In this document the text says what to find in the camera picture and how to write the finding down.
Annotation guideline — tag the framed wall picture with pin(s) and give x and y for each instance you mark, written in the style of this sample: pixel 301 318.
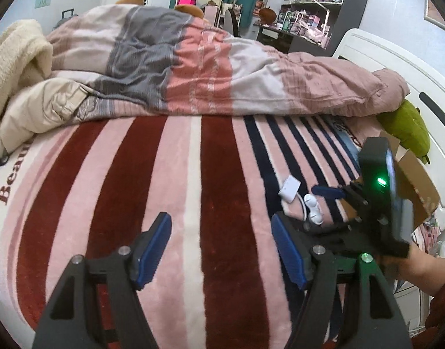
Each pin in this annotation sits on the framed wall picture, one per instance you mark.
pixel 439 11

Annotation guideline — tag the cream fleece blanket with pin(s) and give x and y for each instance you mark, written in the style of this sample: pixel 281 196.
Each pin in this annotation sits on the cream fleece blanket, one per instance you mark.
pixel 19 54

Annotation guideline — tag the white earphones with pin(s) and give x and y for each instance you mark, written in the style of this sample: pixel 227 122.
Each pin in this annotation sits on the white earphones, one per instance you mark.
pixel 313 207

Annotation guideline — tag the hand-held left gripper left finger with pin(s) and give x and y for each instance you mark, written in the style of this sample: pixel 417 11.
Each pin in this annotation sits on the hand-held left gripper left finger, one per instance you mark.
pixel 153 251

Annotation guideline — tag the brown round plush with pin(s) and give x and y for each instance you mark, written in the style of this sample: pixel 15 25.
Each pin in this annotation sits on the brown round plush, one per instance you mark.
pixel 268 14

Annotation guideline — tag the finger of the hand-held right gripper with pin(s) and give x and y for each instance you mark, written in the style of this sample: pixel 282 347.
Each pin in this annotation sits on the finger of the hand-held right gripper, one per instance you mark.
pixel 328 191
pixel 339 234

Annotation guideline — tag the brown cardboard box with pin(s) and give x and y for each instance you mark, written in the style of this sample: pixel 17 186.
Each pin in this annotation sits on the brown cardboard box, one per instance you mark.
pixel 422 185

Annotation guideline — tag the dark grey bookshelf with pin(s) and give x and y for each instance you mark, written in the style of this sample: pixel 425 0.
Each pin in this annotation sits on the dark grey bookshelf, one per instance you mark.
pixel 353 7

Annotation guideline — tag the striped pink red blanket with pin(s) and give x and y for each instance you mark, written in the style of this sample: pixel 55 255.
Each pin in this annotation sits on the striped pink red blanket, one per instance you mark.
pixel 135 189

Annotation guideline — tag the green plush toy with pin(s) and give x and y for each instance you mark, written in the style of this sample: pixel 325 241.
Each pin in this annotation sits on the green plush toy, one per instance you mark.
pixel 408 127

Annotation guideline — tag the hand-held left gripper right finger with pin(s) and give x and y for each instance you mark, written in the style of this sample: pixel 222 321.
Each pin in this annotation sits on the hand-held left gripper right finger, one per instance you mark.
pixel 289 251

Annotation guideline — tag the pink grey patchwork quilt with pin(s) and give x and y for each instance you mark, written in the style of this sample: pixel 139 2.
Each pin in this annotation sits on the pink grey patchwork quilt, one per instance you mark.
pixel 208 72

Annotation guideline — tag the person's right forearm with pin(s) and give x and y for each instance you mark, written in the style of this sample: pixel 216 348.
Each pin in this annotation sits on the person's right forearm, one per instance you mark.
pixel 426 272

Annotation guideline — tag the grey suitcase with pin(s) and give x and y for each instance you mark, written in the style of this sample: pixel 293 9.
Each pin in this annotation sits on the grey suitcase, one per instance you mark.
pixel 67 18

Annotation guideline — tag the white charger plug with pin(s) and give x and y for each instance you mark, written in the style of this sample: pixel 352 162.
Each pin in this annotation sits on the white charger plug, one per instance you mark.
pixel 289 188

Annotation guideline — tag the white headboard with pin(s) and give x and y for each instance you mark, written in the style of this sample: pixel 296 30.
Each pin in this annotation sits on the white headboard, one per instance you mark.
pixel 389 58

